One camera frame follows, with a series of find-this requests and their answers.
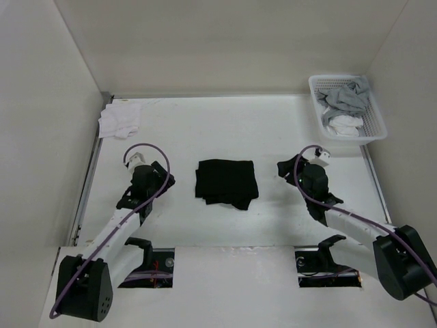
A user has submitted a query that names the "grey tank top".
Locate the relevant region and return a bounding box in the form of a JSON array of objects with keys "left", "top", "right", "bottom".
[{"left": 316, "top": 77, "right": 370, "bottom": 126}]

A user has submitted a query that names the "white tank top in basket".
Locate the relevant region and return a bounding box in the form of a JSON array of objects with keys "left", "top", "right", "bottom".
[{"left": 327, "top": 115, "right": 363, "bottom": 137}]

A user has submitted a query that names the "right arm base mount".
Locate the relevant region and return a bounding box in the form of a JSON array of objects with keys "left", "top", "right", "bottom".
[{"left": 294, "top": 235, "right": 361, "bottom": 288}]

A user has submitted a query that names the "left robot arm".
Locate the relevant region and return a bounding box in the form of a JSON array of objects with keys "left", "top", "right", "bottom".
[{"left": 49, "top": 161, "right": 175, "bottom": 323}]

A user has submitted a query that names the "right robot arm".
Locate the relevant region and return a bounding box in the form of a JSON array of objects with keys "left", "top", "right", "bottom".
[{"left": 277, "top": 147, "right": 436, "bottom": 301}]

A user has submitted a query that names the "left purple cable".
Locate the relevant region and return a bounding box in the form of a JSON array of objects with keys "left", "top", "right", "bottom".
[{"left": 50, "top": 143, "right": 171, "bottom": 319}]

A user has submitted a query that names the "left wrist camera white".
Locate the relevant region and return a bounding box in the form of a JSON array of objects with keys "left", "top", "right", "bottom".
[{"left": 124, "top": 152, "right": 146, "bottom": 174}]

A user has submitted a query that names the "purple cable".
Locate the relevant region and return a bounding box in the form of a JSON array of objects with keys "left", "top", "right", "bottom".
[
  {"left": 50, "top": 143, "right": 171, "bottom": 319},
  {"left": 294, "top": 144, "right": 437, "bottom": 307}
]

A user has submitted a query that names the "folded white tank top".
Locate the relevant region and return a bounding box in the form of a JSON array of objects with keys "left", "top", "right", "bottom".
[{"left": 98, "top": 103, "right": 141, "bottom": 139}]

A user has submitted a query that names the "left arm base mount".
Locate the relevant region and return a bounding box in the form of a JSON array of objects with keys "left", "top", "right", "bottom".
[{"left": 110, "top": 237, "right": 175, "bottom": 289}]

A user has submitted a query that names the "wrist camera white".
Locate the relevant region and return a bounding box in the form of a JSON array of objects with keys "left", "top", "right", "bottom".
[
  {"left": 124, "top": 152, "right": 146, "bottom": 174},
  {"left": 310, "top": 148, "right": 330, "bottom": 167}
]

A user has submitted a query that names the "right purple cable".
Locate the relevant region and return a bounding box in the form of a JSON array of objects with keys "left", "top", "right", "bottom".
[{"left": 294, "top": 144, "right": 437, "bottom": 307}]

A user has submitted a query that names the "black tank top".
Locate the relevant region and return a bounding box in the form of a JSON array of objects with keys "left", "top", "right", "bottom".
[{"left": 195, "top": 159, "right": 259, "bottom": 210}]

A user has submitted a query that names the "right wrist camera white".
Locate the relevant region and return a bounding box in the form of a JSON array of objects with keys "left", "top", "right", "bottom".
[{"left": 310, "top": 148, "right": 330, "bottom": 167}]

